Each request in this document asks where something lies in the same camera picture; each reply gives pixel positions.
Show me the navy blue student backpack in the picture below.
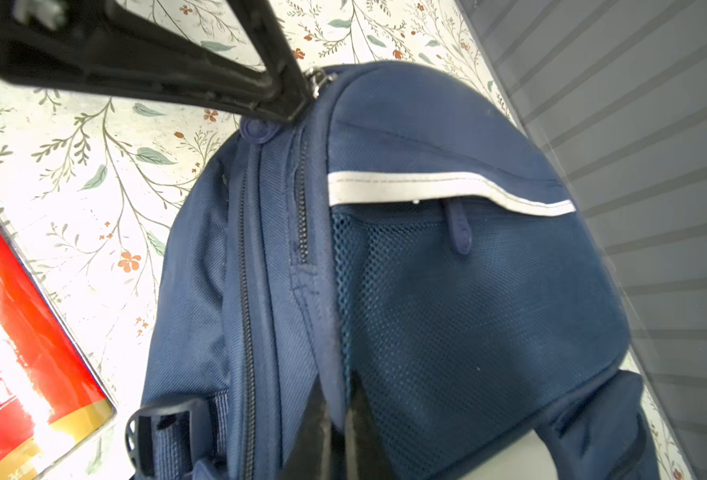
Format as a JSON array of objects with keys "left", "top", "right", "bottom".
[{"left": 125, "top": 62, "right": 659, "bottom": 479}]

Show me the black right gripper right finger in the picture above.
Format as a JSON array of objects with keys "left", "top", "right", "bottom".
[{"left": 344, "top": 374, "right": 395, "bottom": 480}]

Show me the red snack packet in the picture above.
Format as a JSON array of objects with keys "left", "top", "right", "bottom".
[{"left": 0, "top": 227, "right": 115, "bottom": 479}]

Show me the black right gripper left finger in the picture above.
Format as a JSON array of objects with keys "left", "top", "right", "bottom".
[{"left": 279, "top": 379, "right": 332, "bottom": 480}]

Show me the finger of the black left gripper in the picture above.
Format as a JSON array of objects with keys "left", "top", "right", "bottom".
[
  {"left": 226, "top": 0, "right": 313, "bottom": 123},
  {"left": 0, "top": 1, "right": 281, "bottom": 120}
]

